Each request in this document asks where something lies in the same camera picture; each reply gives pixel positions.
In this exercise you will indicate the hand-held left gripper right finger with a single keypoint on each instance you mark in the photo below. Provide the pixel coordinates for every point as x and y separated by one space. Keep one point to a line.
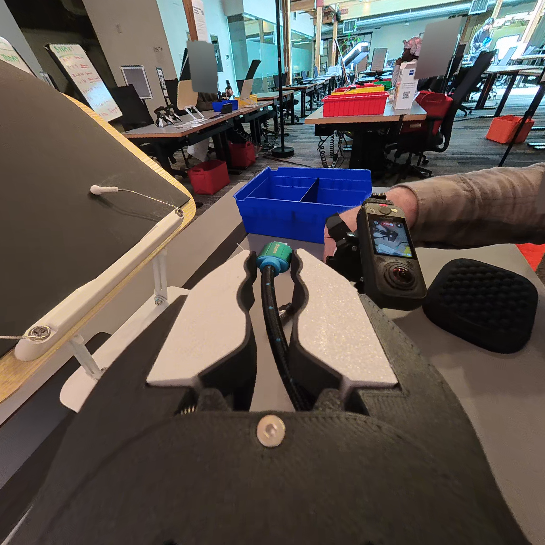
345 336

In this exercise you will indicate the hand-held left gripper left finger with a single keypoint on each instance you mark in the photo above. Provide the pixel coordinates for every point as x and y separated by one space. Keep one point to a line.
200 336

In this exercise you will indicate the person's right forearm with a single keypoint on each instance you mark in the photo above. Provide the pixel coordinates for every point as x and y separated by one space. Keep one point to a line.
485 204

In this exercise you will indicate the person's right hand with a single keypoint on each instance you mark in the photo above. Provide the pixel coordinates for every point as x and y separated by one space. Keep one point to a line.
404 200

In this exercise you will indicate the black textured pad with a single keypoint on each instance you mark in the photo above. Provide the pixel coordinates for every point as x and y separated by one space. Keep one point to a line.
481 306

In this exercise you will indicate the blue divided plastic bin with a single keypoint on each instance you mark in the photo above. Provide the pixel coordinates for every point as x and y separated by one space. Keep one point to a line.
272 213

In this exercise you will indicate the grey office desk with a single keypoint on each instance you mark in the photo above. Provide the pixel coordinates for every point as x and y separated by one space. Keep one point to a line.
366 128

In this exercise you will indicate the red plastic bin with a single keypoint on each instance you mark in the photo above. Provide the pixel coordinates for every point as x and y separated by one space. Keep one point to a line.
243 153
353 104
209 177

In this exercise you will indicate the white carton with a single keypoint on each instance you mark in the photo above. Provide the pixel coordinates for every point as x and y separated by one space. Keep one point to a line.
405 85

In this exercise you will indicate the orange plastic bin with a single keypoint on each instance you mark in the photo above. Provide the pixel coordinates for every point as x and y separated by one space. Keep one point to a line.
509 129

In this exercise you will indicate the black office chair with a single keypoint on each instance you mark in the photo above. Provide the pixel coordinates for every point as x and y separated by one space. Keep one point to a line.
464 94

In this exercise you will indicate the black board with wooden edge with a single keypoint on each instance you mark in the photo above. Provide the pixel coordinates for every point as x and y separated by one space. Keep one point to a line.
60 196

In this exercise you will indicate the black stand pole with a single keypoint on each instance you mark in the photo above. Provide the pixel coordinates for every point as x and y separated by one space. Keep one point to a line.
279 77

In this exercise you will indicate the long office desk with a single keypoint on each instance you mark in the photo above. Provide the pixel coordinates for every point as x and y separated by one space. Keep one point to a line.
196 123

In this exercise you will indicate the small blue bin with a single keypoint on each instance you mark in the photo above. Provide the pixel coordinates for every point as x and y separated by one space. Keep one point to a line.
225 106

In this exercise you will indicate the whiteboard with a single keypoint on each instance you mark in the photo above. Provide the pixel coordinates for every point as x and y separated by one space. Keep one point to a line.
85 81

